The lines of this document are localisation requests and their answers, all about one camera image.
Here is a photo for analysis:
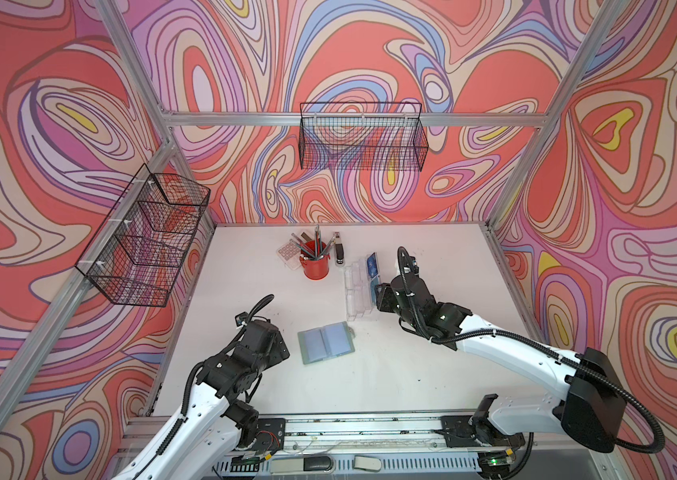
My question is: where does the clear acrylic card holder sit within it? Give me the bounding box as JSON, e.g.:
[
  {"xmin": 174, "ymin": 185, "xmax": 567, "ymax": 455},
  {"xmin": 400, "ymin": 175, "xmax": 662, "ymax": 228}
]
[{"xmin": 344, "ymin": 255, "xmax": 377, "ymax": 322}]

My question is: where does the mint green card wallet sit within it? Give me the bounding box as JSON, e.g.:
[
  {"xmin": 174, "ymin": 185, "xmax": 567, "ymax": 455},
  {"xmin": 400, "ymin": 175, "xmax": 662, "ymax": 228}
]
[{"xmin": 298, "ymin": 322, "xmax": 356, "ymax": 365}]

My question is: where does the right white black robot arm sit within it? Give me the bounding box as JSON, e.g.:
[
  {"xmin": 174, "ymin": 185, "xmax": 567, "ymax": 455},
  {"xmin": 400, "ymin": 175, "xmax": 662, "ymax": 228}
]
[{"xmin": 375, "ymin": 247, "xmax": 666, "ymax": 454}]

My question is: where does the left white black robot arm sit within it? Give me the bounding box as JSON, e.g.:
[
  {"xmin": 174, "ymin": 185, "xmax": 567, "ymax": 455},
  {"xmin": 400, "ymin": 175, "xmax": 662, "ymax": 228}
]
[{"xmin": 116, "ymin": 294, "xmax": 290, "ymax": 479}]

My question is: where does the blue VIP card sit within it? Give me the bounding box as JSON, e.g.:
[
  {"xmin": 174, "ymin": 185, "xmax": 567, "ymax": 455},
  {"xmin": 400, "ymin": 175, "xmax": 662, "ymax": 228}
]
[{"xmin": 366, "ymin": 252, "xmax": 379, "ymax": 280}]

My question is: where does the pink calculator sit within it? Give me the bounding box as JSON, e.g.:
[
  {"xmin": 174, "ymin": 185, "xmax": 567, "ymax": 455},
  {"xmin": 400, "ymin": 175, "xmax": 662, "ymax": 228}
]
[{"xmin": 276, "ymin": 242, "xmax": 302, "ymax": 270}]

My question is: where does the red pen cup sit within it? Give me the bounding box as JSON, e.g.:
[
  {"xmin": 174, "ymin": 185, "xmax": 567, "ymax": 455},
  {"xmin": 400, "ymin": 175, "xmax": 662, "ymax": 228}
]
[{"xmin": 300, "ymin": 251, "xmax": 330, "ymax": 281}]

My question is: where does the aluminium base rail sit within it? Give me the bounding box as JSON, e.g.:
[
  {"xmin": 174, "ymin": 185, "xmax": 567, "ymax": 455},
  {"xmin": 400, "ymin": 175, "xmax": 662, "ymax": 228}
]
[{"xmin": 115, "ymin": 410, "xmax": 616, "ymax": 480}]

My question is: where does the left black wire basket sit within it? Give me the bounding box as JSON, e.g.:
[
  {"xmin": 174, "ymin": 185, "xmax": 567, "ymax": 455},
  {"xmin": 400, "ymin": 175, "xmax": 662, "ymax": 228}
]
[{"xmin": 76, "ymin": 165, "xmax": 210, "ymax": 307}]

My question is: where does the black wire basket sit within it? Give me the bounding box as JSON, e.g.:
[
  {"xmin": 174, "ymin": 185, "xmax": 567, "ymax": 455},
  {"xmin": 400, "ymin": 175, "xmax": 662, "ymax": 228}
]
[
  {"xmin": 298, "ymin": 100, "xmax": 430, "ymax": 172},
  {"xmin": 76, "ymin": 165, "xmax": 210, "ymax": 307}
]

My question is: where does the back black wire basket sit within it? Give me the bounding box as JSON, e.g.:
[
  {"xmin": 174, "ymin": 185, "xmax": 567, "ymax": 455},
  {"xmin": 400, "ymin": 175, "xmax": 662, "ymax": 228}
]
[{"xmin": 298, "ymin": 100, "xmax": 430, "ymax": 172}]

